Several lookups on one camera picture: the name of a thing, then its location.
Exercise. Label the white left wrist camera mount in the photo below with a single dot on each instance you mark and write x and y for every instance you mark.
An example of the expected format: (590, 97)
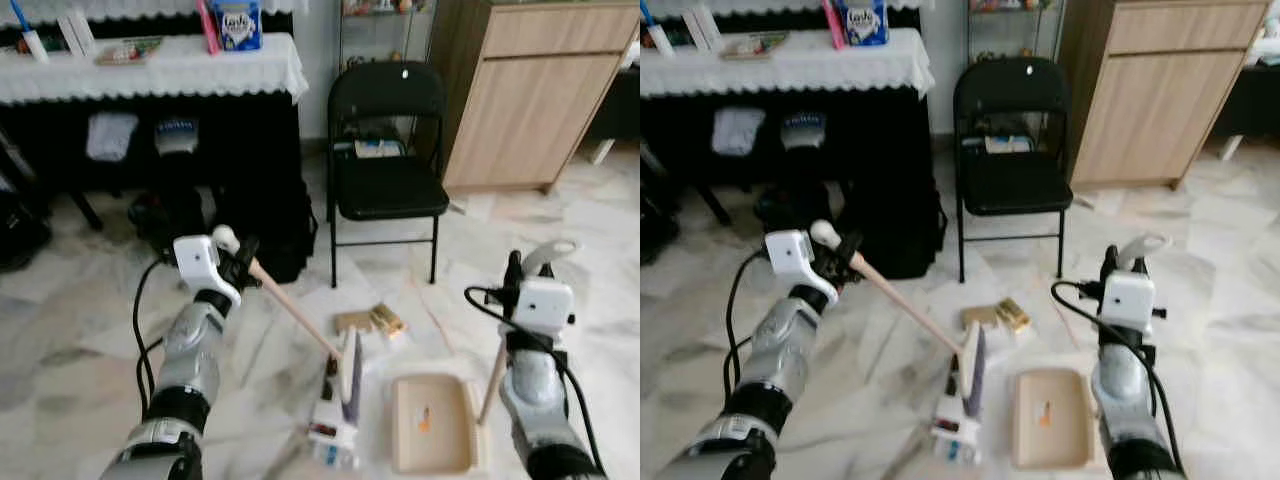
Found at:
(197, 260)
(790, 255)

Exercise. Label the blue white printed pack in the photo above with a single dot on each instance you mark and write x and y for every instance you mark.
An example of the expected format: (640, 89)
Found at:
(177, 135)
(803, 130)

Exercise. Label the black round bin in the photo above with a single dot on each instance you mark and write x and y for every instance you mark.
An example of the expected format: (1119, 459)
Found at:
(800, 210)
(175, 215)

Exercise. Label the black backpack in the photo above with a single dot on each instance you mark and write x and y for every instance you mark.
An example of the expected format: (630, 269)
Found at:
(275, 230)
(900, 225)

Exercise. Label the pink plastic stick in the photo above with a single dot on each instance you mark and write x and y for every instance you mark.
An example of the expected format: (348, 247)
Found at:
(207, 30)
(833, 28)

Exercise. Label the black soft bag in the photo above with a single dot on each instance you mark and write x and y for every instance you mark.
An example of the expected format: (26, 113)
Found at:
(20, 235)
(655, 230)

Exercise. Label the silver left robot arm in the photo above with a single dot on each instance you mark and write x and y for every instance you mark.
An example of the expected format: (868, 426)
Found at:
(190, 350)
(780, 350)

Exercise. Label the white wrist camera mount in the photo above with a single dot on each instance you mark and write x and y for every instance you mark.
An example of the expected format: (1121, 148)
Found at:
(1130, 297)
(197, 260)
(790, 255)
(545, 305)

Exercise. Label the black upright piano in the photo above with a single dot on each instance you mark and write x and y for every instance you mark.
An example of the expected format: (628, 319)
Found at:
(250, 140)
(880, 135)

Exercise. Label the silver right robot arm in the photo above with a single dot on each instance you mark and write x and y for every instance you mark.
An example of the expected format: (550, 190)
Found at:
(1120, 385)
(535, 390)

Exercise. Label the glass display shelf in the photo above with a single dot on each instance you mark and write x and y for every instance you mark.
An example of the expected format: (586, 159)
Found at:
(385, 35)
(1010, 30)

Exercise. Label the colourful flat book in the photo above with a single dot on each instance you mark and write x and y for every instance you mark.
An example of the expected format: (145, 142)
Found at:
(130, 52)
(755, 45)

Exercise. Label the light wood cabinet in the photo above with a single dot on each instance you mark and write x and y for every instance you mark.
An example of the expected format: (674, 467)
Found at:
(530, 110)
(1150, 100)

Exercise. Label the white bottle blue cap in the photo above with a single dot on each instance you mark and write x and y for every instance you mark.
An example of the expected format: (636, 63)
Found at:
(660, 40)
(35, 45)

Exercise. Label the black table white legs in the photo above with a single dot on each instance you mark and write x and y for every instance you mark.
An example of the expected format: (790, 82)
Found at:
(1250, 105)
(620, 105)

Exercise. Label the black folding chair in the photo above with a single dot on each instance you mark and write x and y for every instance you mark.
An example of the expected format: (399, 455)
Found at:
(385, 185)
(1010, 180)

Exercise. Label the tan cardboard piece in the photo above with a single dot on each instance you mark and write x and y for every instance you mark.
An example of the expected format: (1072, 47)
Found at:
(980, 317)
(352, 323)

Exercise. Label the blue tissue pack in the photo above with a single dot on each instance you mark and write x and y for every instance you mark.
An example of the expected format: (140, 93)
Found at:
(865, 22)
(240, 28)

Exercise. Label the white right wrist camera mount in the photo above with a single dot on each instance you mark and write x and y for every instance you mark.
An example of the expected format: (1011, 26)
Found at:
(1130, 297)
(545, 305)

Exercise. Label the beige dustpan white grip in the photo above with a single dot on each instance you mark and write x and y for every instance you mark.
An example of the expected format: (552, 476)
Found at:
(1050, 395)
(430, 400)

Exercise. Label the folded grey cloth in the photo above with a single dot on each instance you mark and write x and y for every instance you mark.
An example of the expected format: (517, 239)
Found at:
(110, 138)
(738, 132)

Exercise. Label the white upright cards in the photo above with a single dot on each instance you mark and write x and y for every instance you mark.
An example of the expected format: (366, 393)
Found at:
(78, 35)
(703, 30)

